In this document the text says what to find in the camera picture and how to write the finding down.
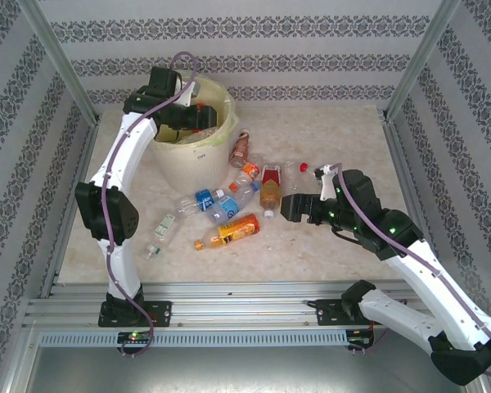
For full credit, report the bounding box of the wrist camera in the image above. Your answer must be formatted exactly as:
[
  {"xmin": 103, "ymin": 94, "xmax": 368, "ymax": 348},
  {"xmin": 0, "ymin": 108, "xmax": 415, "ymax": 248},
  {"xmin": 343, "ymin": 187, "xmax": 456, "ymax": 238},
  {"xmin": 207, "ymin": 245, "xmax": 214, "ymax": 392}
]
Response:
[
  {"xmin": 312, "ymin": 162, "xmax": 340, "ymax": 202},
  {"xmin": 174, "ymin": 79, "xmax": 202, "ymax": 110}
]

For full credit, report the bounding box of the aluminium side rail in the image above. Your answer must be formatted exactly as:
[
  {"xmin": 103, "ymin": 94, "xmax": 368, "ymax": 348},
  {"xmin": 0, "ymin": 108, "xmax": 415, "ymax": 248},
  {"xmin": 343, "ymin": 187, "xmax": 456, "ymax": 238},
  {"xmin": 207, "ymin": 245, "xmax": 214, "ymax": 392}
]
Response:
[
  {"xmin": 382, "ymin": 114, "xmax": 433, "ymax": 246},
  {"xmin": 38, "ymin": 115, "xmax": 103, "ymax": 299}
]

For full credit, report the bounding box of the small circuit board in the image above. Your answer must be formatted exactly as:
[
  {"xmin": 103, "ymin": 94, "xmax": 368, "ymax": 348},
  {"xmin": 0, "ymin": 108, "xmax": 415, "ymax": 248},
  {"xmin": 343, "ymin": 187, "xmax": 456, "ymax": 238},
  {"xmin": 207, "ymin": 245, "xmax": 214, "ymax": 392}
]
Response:
[
  {"xmin": 347, "ymin": 329, "xmax": 376, "ymax": 345},
  {"xmin": 117, "ymin": 332, "xmax": 155, "ymax": 344}
]

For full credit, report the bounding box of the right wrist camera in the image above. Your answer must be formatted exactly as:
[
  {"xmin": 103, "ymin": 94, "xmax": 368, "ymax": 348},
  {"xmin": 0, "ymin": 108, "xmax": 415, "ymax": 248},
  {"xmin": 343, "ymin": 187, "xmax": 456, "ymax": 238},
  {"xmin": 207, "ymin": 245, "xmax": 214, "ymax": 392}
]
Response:
[{"xmin": 312, "ymin": 162, "xmax": 340, "ymax": 202}]

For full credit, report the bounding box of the purple cable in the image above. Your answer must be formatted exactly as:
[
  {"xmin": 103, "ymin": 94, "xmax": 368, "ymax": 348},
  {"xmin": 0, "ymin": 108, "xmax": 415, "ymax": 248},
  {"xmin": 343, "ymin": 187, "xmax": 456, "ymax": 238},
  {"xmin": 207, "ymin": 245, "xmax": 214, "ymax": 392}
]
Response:
[
  {"xmin": 329, "ymin": 162, "xmax": 491, "ymax": 380},
  {"xmin": 100, "ymin": 51, "xmax": 200, "ymax": 359}
]

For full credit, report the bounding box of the tea bottle red gold label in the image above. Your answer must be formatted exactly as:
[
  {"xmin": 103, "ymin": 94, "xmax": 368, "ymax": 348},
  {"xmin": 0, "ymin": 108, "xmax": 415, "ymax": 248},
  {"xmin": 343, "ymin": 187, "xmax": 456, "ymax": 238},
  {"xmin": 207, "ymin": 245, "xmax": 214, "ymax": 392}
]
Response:
[{"xmin": 258, "ymin": 162, "xmax": 282, "ymax": 219}]

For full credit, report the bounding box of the clear bottle red cap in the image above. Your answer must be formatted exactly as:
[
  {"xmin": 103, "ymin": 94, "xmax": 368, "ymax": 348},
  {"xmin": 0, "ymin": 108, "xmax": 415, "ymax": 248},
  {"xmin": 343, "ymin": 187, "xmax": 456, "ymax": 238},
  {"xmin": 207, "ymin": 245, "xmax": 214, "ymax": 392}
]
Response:
[{"xmin": 191, "ymin": 102, "xmax": 209, "ymax": 136}]

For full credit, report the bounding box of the grey slotted cable duct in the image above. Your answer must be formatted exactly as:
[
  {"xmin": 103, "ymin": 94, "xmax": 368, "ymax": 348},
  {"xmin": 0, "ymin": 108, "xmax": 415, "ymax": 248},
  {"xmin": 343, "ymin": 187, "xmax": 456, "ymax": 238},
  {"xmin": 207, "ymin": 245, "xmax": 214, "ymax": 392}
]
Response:
[{"xmin": 38, "ymin": 329, "xmax": 351, "ymax": 349}]

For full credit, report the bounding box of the cream plastic bin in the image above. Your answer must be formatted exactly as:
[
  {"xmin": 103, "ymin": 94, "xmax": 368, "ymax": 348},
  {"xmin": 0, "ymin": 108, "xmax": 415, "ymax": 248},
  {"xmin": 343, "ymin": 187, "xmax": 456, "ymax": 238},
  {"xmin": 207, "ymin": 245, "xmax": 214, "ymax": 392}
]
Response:
[{"xmin": 135, "ymin": 75, "xmax": 235, "ymax": 196}]

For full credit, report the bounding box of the aluminium mounting rail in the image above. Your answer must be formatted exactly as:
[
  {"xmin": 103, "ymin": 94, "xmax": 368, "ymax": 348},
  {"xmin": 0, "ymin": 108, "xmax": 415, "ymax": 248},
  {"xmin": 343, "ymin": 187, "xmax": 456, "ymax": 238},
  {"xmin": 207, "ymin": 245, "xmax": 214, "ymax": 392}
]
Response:
[{"xmin": 24, "ymin": 281, "xmax": 435, "ymax": 328}]

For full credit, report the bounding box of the orange juice bottle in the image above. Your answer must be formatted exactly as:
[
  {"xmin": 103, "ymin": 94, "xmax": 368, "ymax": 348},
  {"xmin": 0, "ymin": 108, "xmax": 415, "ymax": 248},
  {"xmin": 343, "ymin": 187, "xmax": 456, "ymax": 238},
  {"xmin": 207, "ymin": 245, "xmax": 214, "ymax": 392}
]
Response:
[{"xmin": 193, "ymin": 212, "xmax": 262, "ymax": 251}]

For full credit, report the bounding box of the brown coffee bottle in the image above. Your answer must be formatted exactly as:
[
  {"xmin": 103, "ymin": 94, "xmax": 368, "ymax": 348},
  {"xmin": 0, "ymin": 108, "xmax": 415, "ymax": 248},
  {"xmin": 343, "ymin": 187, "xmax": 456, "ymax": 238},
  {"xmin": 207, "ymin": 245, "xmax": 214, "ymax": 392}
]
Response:
[{"xmin": 227, "ymin": 129, "xmax": 253, "ymax": 169}]

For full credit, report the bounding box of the grey metal panel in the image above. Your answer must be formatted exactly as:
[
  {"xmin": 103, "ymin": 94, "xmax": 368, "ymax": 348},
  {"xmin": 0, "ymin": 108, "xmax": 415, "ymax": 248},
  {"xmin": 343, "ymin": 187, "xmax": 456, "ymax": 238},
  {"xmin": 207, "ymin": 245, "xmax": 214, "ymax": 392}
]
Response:
[{"xmin": 24, "ymin": 346, "xmax": 475, "ymax": 393}]

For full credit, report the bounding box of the aluminium frame post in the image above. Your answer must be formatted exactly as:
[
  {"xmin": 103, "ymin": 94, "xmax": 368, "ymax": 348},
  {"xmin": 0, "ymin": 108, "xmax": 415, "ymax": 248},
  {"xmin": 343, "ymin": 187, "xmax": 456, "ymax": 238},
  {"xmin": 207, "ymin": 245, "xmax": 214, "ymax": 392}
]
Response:
[
  {"xmin": 15, "ymin": 0, "xmax": 102, "ymax": 124},
  {"xmin": 381, "ymin": 0, "xmax": 464, "ymax": 123}
]

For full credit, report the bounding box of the small bottle white green label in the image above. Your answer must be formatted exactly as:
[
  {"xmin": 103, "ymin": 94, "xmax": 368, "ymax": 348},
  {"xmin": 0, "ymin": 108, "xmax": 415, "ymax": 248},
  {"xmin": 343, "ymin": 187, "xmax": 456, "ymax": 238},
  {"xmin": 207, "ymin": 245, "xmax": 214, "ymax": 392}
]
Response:
[{"xmin": 154, "ymin": 212, "xmax": 180, "ymax": 243}]

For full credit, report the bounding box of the clear unlabelled bottle white cap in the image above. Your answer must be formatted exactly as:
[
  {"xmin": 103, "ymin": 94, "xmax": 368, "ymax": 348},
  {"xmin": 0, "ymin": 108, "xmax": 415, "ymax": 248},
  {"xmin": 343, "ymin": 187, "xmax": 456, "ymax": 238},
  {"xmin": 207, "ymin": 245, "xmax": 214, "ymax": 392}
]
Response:
[{"xmin": 285, "ymin": 160, "xmax": 302, "ymax": 197}]

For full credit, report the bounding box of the clear bottle light blue label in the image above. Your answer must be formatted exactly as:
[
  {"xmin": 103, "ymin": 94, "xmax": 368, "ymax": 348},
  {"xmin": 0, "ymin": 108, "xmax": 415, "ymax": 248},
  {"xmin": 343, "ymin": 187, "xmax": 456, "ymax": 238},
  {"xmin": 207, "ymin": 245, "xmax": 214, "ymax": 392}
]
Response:
[{"xmin": 209, "ymin": 183, "xmax": 259, "ymax": 225}]

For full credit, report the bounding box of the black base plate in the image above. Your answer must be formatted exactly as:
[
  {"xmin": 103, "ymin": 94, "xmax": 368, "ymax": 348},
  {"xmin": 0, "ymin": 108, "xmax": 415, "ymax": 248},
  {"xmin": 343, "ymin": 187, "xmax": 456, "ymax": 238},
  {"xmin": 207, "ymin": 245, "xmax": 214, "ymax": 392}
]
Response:
[
  {"xmin": 97, "ymin": 300, "xmax": 173, "ymax": 328},
  {"xmin": 313, "ymin": 298, "xmax": 377, "ymax": 328}
]

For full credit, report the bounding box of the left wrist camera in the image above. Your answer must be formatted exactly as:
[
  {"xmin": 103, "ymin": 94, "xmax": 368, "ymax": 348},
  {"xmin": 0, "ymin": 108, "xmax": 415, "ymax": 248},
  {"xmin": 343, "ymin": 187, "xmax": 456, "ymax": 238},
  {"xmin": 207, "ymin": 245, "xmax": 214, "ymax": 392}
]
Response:
[{"xmin": 174, "ymin": 79, "xmax": 202, "ymax": 110}]

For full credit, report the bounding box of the bin with plastic liner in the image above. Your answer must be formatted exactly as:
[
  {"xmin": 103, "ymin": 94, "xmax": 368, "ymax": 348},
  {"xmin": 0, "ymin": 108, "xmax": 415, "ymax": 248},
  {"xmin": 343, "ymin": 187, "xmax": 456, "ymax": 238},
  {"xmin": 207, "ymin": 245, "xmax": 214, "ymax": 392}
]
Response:
[{"xmin": 129, "ymin": 68, "xmax": 241, "ymax": 151}]

